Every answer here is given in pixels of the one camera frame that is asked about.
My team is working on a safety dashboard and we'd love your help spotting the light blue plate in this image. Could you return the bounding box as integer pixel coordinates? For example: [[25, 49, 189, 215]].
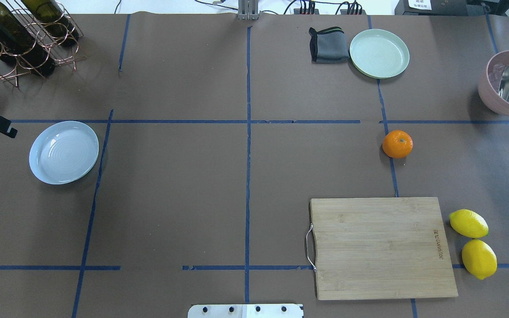
[[29, 121, 99, 185]]

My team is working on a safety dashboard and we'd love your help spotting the orange fruit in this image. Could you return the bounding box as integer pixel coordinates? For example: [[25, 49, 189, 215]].
[[382, 129, 414, 159]]

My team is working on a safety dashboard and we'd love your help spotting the pale green plate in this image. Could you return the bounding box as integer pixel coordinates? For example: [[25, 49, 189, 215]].
[[349, 29, 410, 80]]

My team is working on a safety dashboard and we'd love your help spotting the dark green wine bottle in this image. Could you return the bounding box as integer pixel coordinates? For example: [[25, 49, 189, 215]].
[[0, 2, 55, 78]]

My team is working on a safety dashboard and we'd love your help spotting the black power strip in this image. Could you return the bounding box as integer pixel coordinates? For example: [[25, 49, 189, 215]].
[[283, 0, 366, 15]]

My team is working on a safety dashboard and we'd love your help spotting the grey folded cloth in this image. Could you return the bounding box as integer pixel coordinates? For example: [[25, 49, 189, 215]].
[[309, 26, 349, 64]]

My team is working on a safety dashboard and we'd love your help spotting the wooden cutting board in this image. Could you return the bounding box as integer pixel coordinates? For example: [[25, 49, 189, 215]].
[[308, 197, 458, 301]]

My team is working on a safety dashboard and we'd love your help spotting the upper yellow lemon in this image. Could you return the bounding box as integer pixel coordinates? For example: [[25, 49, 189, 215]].
[[449, 209, 489, 239]]

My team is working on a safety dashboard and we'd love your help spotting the yellow lemon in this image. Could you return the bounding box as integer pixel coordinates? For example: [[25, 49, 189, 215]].
[[449, 209, 489, 239], [461, 239, 498, 280]]

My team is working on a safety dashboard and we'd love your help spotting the pink plastic bowl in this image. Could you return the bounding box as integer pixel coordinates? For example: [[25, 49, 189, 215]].
[[478, 50, 509, 116]]

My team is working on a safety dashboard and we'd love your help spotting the lower yellow lemon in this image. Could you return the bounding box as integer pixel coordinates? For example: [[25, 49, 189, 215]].
[[461, 239, 498, 280]]

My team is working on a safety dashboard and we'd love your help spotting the copper wire wine rack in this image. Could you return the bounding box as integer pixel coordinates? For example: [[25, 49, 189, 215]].
[[0, 0, 87, 87]]

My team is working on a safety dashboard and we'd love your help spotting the grey metal camera post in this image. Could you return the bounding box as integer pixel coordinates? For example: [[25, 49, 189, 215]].
[[238, 0, 260, 20]]

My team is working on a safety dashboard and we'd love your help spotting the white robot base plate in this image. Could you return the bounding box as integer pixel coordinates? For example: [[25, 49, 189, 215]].
[[187, 303, 304, 318]]

